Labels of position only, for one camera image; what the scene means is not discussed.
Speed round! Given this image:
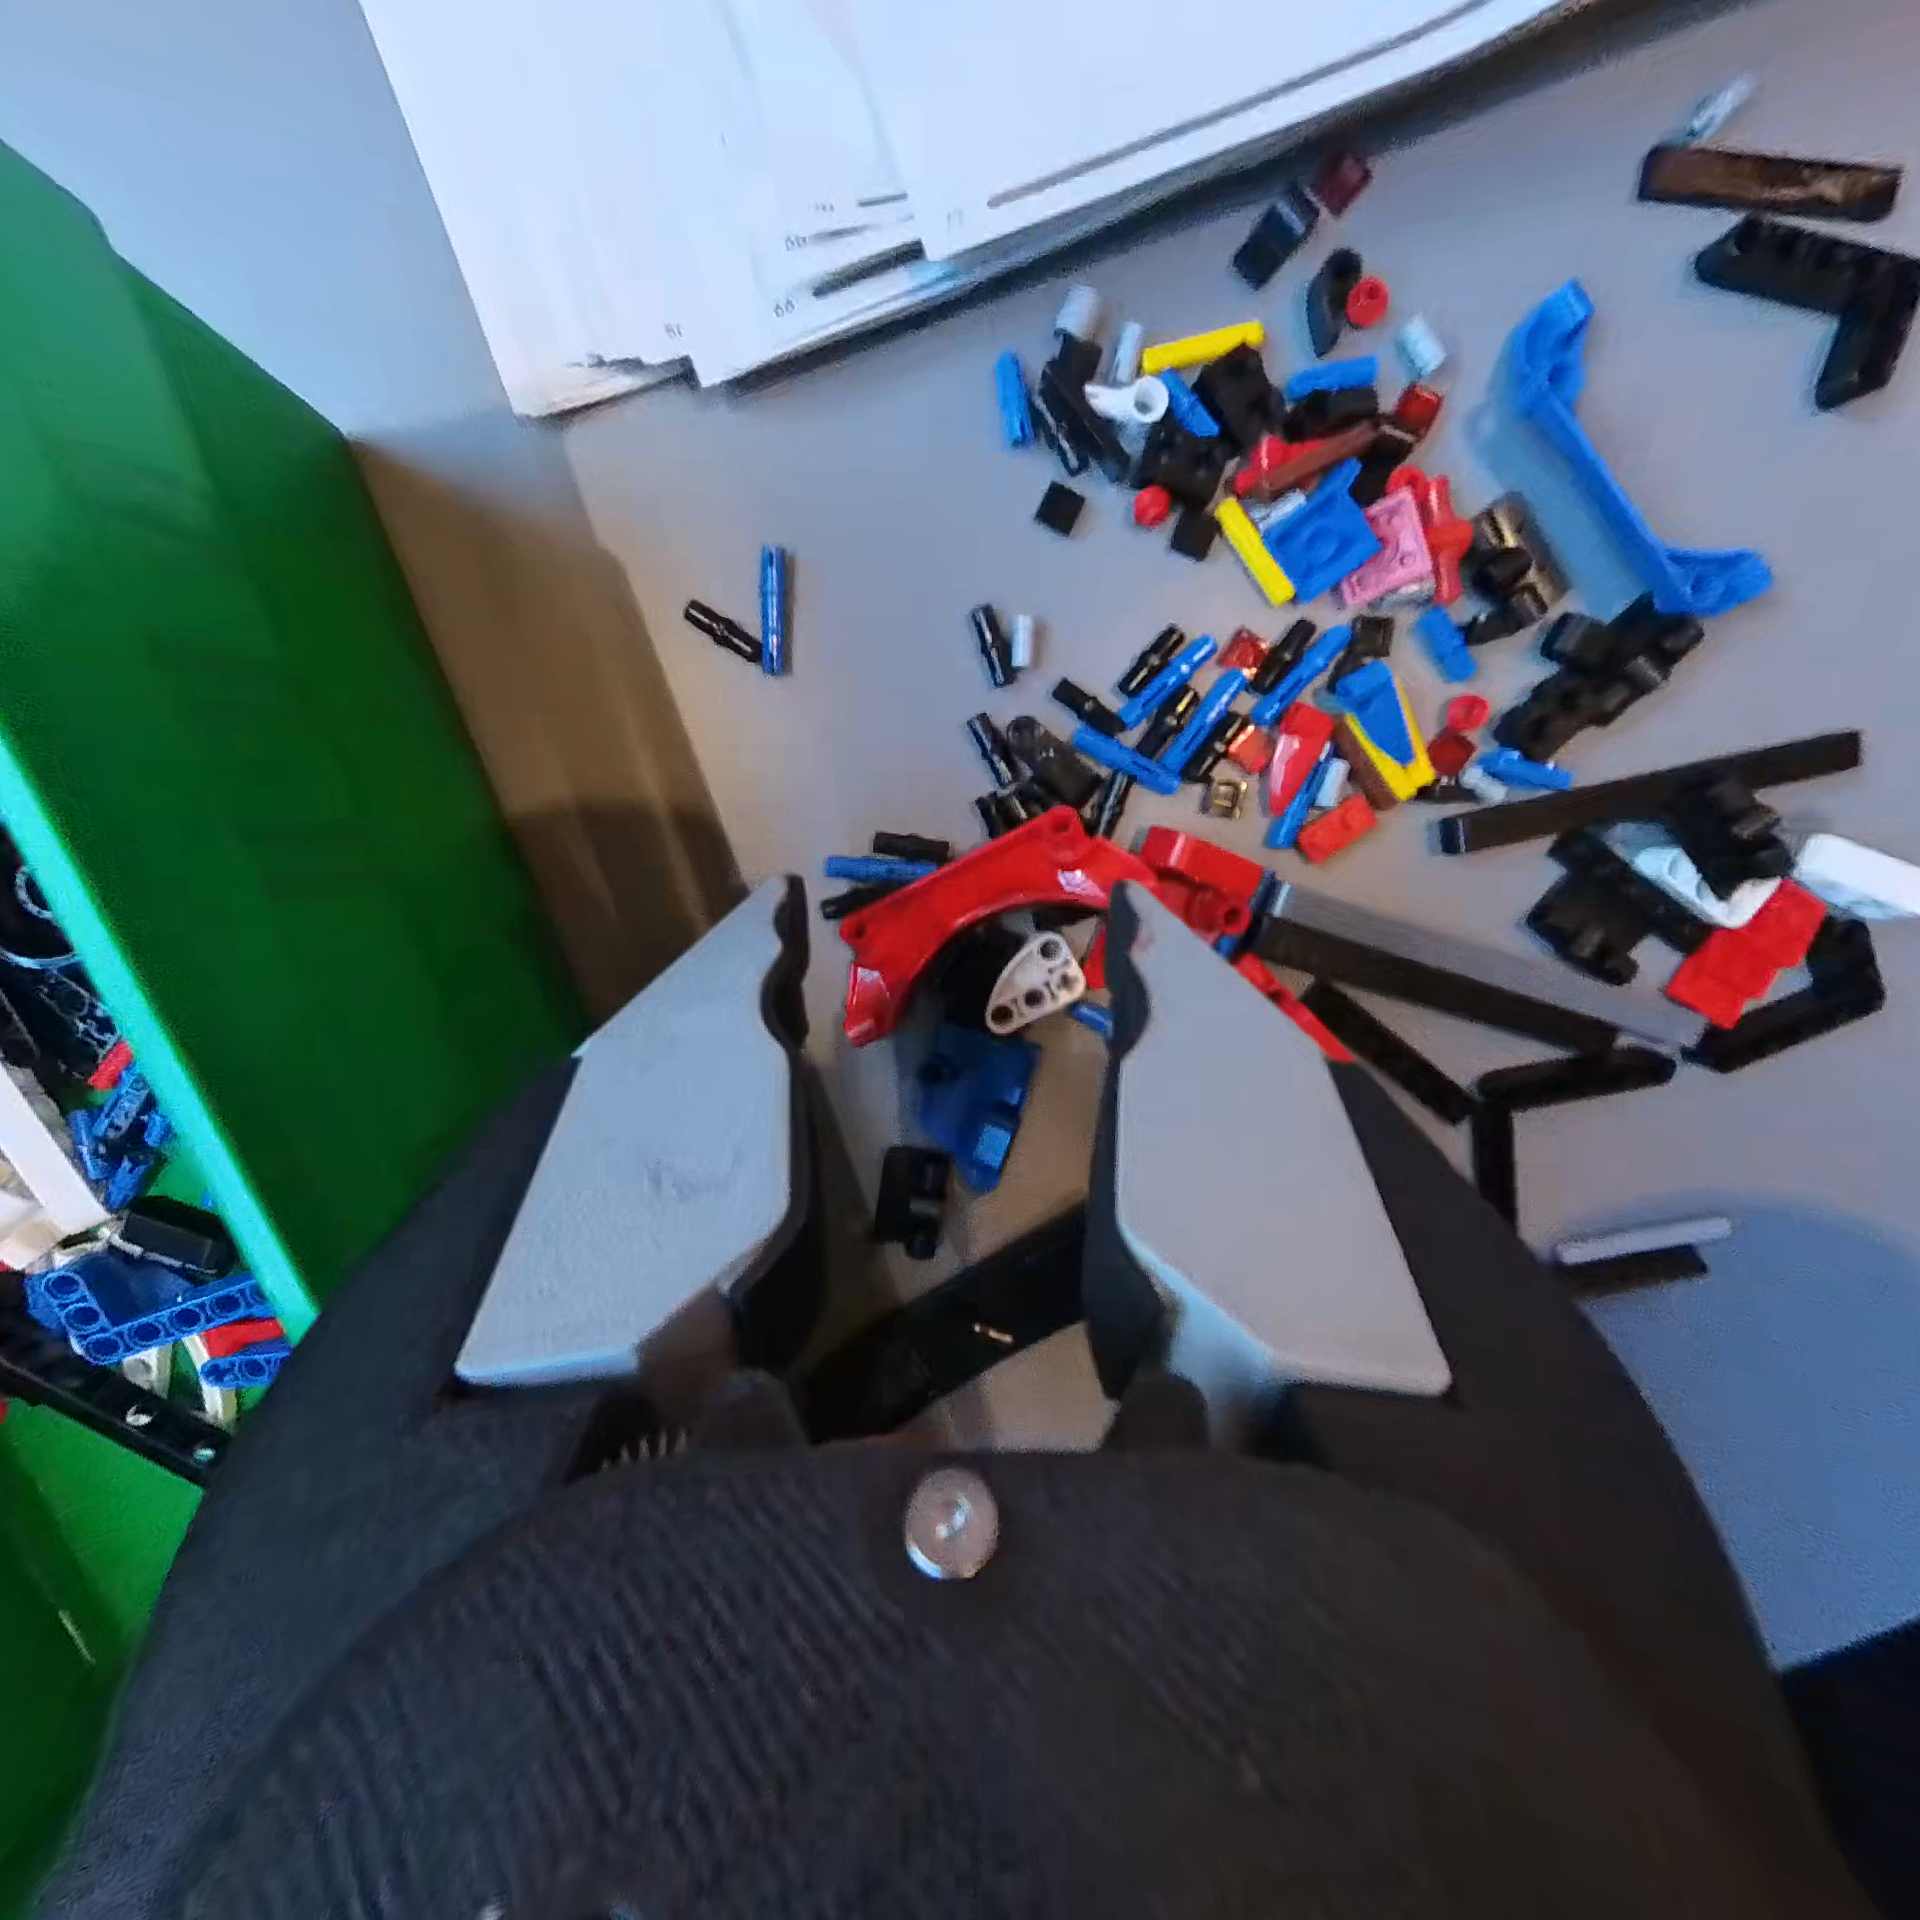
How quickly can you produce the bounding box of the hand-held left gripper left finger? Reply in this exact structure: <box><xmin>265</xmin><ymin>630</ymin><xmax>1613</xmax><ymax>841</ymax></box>
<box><xmin>455</xmin><ymin>873</ymin><xmax>829</xmax><ymax>1389</ymax></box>

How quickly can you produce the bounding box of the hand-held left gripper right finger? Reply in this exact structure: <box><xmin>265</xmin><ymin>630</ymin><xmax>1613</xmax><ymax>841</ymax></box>
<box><xmin>1083</xmin><ymin>881</ymin><xmax>1454</xmax><ymax>1449</ymax></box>

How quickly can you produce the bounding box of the red curved panel brick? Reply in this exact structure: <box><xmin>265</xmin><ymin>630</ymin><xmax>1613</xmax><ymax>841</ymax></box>
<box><xmin>840</xmin><ymin>806</ymin><xmax>1151</xmax><ymax>1047</ymax></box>

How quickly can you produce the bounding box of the grey desk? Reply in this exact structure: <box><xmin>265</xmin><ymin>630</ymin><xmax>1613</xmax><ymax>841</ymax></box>
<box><xmin>344</xmin><ymin>0</ymin><xmax>1920</xmax><ymax>1667</ymax></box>

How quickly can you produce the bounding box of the short black beam brick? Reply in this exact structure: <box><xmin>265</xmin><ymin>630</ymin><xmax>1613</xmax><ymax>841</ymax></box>
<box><xmin>1302</xmin><ymin>982</ymin><xmax>1481</xmax><ymax>1128</ymax></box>

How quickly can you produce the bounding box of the black connector brick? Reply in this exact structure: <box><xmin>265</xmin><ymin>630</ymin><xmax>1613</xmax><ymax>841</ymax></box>
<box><xmin>874</xmin><ymin>1144</ymin><xmax>953</xmax><ymax>1260</ymax></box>

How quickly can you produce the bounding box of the dark blue connector brick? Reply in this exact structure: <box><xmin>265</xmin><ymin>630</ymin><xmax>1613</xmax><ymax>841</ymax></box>
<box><xmin>915</xmin><ymin>1022</ymin><xmax>1043</xmax><ymax>1192</ymax></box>

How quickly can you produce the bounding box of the white triangular brick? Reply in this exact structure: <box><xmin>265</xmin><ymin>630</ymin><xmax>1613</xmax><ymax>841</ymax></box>
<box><xmin>983</xmin><ymin>925</ymin><xmax>1089</xmax><ymax>1037</ymax></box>

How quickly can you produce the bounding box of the long grey black beam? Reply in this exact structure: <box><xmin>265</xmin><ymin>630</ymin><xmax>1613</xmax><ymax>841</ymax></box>
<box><xmin>1252</xmin><ymin>875</ymin><xmax>1704</xmax><ymax>1051</ymax></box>

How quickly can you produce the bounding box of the black flat beam brick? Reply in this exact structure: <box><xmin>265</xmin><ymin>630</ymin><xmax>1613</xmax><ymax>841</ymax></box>
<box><xmin>803</xmin><ymin>1199</ymin><xmax>1099</xmax><ymax>1441</ymax></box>

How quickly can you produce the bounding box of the black angled thin beam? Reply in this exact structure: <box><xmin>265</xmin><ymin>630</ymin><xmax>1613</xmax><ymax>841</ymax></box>
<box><xmin>1470</xmin><ymin>1044</ymin><xmax>1681</xmax><ymax>1223</ymax></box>

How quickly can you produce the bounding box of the small grey beam brick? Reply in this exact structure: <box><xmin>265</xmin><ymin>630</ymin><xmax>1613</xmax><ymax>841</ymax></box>
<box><xmin>1553</xmin><ymin>1217</ymin><xmax>1734</xmax><ymax>1295</ymax></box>

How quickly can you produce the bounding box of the heap of blue black beams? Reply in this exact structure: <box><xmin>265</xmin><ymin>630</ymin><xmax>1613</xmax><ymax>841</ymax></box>
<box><xmin>0</xmin><ymin>824</ymin><xmax>294</xmax><ymax>1480</ymax></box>

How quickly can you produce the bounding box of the black white red brick assembly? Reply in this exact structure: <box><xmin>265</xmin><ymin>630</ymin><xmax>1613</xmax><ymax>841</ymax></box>
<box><xmin>1526</xmin><ymin>780</ymin><xmax>1920</xmax><ymax>1073</ymax></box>

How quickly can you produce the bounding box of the long black beam brick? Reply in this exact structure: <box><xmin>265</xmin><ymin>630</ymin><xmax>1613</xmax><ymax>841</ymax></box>
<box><xmin>1432</xmin><ymin>729</ymin><xmax>1867</xmax><ymax>857</ymax></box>

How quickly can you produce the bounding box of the pile of small toy bricks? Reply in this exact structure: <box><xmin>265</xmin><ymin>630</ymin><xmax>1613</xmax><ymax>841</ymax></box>
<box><xmin>823</xmin><ymin>150</ymin><xmax>1713</xmax><ymax>901</ymax></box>

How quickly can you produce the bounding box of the green storage bin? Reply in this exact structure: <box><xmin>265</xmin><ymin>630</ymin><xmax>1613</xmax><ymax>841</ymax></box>
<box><xmin>0</xmin><ymin>141</ymin><xmax>595</xmax><ymax>1920</ymax></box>

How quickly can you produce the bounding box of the stack of white instruction pages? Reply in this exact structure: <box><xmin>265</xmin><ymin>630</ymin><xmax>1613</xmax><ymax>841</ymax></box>
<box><xmin>357</xmin><ymin>0</ymin><xmax>1593</xmax><ymax>419</ymax></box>

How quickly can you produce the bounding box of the black angled thick beam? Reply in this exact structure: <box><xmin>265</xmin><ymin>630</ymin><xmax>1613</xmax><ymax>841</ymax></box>
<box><xmin>1695</xmin><ymin>214</ymin><xmax>1920</xmax><ymax>412</ymax></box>

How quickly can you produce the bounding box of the dark brown beam brick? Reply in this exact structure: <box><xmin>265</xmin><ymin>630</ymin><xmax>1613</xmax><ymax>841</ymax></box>
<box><xmin>1634</xmin><ymin>141</ymin><xmax>1905</xmax><ymax>223</ymax></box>

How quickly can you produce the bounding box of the red frame brick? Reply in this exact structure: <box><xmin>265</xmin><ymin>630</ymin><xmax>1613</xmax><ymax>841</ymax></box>
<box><xmin>1133</xmin><ymin>824</ymin><xmax>1352</xmax><ymax>1060</ymax></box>

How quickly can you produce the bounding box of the blue curved frame brick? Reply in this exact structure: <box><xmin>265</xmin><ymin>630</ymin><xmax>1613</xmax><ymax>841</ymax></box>
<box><xmin>1476</xmin><ymin>275</ymin><xmax>1777</xmax><ymax>619</ymax></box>

